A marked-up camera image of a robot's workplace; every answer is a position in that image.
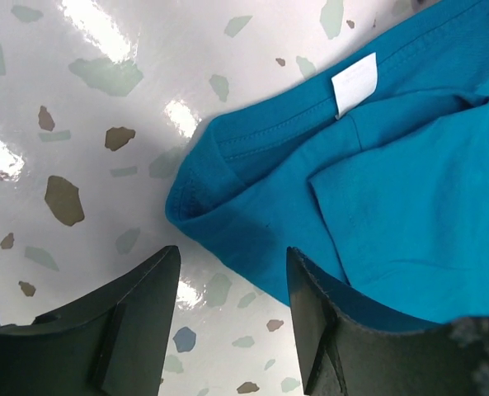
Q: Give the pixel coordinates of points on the blue t shirt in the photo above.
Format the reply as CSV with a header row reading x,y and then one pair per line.
x,y
377,169

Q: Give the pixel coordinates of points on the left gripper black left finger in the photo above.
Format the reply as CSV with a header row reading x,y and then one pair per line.
x,y
112,341

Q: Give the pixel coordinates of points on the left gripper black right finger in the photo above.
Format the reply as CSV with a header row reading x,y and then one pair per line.
x,y
349,344

